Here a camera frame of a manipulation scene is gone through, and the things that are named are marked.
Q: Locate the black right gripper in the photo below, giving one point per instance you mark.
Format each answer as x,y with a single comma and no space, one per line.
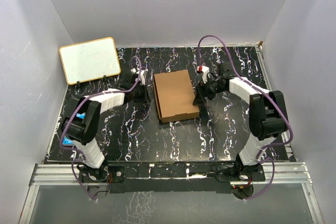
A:
198,99

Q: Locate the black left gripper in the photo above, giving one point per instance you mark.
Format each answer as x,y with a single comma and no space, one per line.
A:
145,97

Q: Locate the brown cardboard box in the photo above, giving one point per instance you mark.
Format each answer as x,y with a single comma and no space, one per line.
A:
174,96

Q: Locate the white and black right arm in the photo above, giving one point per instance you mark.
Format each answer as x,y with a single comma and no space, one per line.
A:
267,115

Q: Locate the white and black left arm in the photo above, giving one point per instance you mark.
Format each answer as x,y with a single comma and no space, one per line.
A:
83,131

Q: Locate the small orange-framed whiteboard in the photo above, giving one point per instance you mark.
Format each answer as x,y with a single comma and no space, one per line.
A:
90,60

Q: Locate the blue treehouse book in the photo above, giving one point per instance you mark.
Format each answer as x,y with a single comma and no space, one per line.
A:
67,141

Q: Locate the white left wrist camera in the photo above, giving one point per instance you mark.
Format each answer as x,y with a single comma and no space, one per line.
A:
141,74

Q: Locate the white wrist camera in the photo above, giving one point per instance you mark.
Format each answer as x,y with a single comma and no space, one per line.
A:
204,71
141,74

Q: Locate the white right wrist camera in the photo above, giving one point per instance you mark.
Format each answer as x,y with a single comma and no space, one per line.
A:
204,71

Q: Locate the black mounting base bracket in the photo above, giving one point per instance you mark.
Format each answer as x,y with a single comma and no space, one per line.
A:
164,177

